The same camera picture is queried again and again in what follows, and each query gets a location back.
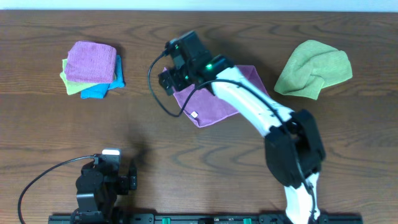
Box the folded light green cloth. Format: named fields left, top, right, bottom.
left=60, top=59, right=116, bottom=95

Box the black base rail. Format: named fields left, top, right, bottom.
left=48, top=212, right=364, bottom=224

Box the folded pink cloth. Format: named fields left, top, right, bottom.
left=64, top=41, right=116, bottom=83

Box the right black cable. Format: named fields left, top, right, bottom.
left=147, top=51, right=318, bottom=215

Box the left black cable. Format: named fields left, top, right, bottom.
left=17, top=154, right=102, bottom=224

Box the purple cloth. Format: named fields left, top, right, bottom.
left=183, top=65, right=268, bottom=128

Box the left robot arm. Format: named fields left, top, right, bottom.
left=76, top=154, right=137, bottom=223

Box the folded blue cloth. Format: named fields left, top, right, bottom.
left=80, top=55, right=125, bottom=99

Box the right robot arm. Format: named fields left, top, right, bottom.
left=159, top=50, right=325, bottom=223

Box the black cable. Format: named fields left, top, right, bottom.
left=147, top=51, right=318, bottom=215
left=17, top=154, right=102, bottom=224

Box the crumpled green cloth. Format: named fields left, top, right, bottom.
left=274, top=40, right=353, bottom=100

